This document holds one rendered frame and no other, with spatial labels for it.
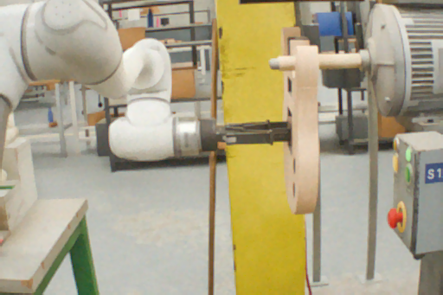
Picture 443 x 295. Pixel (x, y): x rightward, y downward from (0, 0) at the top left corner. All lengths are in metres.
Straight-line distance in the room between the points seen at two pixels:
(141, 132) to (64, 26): 0.60
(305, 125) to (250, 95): 0.91
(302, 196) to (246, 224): 0.98
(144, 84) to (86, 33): 0.56
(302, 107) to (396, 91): 0.21
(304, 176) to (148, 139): 0.36
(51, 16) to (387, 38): 0.69
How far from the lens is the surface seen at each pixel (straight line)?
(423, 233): 1.11
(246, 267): 2.39
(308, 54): 1.30
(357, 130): 6.36
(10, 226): 1.40
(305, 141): 1.33
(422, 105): 1.35
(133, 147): 1.45
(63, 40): 0.91
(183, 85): 6.14
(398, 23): 1.30
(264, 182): 2.29
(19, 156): 1.53
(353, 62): 1.35
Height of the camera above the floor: 1.34
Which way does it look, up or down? 9 degrees down
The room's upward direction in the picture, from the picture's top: 4 degrees counter-clockwise
